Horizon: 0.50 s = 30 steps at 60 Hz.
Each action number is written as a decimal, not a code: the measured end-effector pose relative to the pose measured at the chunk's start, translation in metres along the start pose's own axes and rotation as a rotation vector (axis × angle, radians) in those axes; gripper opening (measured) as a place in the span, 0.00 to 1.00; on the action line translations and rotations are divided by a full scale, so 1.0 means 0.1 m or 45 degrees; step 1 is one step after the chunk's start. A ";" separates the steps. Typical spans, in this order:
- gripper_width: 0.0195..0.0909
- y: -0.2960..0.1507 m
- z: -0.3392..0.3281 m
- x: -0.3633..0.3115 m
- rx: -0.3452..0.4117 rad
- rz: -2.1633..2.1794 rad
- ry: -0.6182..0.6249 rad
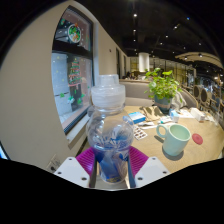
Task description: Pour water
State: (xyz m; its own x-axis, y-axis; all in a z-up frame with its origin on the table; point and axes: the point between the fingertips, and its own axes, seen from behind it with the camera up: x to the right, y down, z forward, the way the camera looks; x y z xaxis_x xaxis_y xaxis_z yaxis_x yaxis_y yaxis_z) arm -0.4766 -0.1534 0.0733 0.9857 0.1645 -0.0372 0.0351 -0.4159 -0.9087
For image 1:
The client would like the green potted plant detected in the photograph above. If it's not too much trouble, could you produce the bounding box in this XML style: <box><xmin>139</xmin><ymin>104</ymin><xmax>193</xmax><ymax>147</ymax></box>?
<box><xmin>144</xmin><ymin>67</ymin><xmax>184</xmax><ymax>114</ymax></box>

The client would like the clear blue-labelled water bottle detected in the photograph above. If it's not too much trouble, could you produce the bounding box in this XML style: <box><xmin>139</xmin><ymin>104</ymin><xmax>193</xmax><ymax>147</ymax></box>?
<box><xmin>85</xmin><ymin>73</ymin><xmax>135</xmax><ymax>184</ymax></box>

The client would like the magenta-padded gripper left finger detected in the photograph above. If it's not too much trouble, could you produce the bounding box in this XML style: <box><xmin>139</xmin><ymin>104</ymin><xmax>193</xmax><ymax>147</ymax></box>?
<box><xmin>53</xmin><ymin>146</ymin><xmax>98</xmax><ymax>189</ymax></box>

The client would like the pale green ceramic mug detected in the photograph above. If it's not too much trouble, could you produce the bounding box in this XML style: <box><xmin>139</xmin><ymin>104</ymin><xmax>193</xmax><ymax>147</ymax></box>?
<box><xmin>155</xmin><ymin>123</ymin><xmax>192</xmax><ymax>157</ymax></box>

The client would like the white ointment tube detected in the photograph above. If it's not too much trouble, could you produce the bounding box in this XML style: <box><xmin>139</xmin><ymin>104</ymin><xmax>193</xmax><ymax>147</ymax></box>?
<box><xmin>138</xmin><ymin>120</ymin><xmax>156</xmax><ymax>129</ymax></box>

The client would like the flat round red coaster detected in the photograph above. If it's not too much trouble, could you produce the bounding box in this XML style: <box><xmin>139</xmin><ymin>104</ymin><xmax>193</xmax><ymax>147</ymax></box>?
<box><xmin>191</xmin><ymin>133</ymin><xmax>204</xmax><ymax>145</ymax></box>

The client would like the white and orange carton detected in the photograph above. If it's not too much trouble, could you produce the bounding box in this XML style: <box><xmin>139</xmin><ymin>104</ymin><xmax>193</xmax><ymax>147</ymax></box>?
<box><xmin>189</xmin><ymin>107</ymin><xmax>206</xmax><ymax>123</ymax></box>

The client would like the silver blister pill pack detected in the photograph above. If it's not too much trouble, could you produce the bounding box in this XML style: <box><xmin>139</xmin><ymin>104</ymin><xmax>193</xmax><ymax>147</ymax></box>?
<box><xmin>132</xmin><ymin>124</ymin><xmax>148</xmax><ymax>141</ymax></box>

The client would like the window with festive stickers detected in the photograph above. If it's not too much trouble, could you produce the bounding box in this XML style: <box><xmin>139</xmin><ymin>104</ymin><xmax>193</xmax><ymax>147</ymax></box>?
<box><xmin>50</xmin><ymin>4</ymin><xmax>95</xmax><ymax>134</ymax></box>

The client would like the group of ceiling spotlights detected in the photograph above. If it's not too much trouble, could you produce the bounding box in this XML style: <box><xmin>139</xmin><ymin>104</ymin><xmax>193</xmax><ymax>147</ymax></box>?
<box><xmin>131</xmin><ymin>11</ymin><xmax>224</xmax><ymax>64</ymax></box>

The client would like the small blue and white box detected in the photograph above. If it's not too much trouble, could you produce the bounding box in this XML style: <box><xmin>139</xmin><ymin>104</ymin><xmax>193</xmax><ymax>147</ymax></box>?
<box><xmin>127</xmin><ymin>111</ymin><xmax>147</xmax><ymax>125</ymax></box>

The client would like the light blue tissue pack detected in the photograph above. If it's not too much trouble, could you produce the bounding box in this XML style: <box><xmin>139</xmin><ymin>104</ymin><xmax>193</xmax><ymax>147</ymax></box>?
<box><xmin>168</xmin><ymin>108</ymin><xmax>180</xmax><ymax>124</ymax></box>

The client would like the white wall socket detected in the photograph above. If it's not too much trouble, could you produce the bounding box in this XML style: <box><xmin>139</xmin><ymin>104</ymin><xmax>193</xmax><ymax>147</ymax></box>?
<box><xmin>45</xmin><ymin>153</ymin><xmax>62</xmax><ymax>173</ymax></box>

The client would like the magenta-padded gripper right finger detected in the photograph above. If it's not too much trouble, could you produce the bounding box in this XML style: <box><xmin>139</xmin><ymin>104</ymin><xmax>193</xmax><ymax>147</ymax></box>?
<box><xmin>127</xmin><ymin>145</ymin><xmax>171</xmax><ymax>189</ymax></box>

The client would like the group of round-backed chairs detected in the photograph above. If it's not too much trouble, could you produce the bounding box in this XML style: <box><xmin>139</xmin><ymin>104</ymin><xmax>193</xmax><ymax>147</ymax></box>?
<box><xmin>191</xmin><ymin>83</ymin><xmax>224</xmax><ymax>114</ymax></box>

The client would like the brown kraft paper sheet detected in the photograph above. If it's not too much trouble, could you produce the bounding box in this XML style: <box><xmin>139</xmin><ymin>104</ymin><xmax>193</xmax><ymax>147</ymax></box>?
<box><xmin>139</xmin><ymin>105</ymin><xmax>165</xmax><ymax>122</ymax></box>

